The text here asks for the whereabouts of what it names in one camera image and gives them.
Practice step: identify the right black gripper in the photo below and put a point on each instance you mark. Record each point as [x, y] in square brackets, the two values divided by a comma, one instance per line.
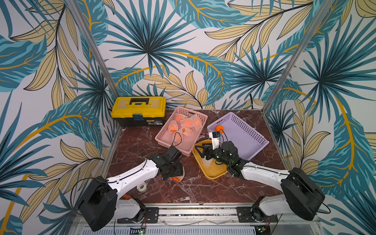
[208, 152]

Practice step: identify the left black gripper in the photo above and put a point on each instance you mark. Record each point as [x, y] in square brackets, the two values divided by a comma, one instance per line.
[179, 171]

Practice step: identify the white foam net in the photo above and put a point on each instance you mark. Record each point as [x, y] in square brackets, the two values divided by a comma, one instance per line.
[210, 167]

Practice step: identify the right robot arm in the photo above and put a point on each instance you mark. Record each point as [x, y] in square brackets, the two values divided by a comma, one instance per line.
[299, 194]

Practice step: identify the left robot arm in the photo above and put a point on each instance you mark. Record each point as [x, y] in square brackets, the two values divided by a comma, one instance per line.
[100, 203]

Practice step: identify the yellow plastic tub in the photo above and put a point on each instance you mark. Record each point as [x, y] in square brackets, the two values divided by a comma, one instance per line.
[199, 161]

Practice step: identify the pink perforated basket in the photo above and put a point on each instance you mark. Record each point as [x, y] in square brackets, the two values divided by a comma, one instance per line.
[164, 137]

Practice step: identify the white tape roll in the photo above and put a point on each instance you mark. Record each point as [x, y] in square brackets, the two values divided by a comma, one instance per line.
[142, 187]

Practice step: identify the purple perforated basket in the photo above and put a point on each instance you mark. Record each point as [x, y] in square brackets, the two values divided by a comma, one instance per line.
[246, 139]

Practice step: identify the yellow black toolbox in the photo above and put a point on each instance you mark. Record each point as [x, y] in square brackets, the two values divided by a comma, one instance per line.
[139, 111]

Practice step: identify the aluminium front rail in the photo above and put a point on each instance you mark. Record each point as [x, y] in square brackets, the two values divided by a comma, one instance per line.
[183, 215]

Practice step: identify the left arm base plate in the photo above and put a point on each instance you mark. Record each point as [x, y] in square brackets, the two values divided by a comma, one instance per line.
[148, 215]

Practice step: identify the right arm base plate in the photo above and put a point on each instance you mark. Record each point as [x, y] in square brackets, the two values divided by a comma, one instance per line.
[253, 215]

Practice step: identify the left aluminium corner post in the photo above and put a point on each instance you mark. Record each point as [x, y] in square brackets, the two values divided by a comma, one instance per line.
[84, 27]

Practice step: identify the aluminium corner post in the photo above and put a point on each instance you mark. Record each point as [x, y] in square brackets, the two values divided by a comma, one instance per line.
[84, 27]
[324, 8]

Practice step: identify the right aluminium corner post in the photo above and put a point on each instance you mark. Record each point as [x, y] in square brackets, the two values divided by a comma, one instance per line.
[324, 8]

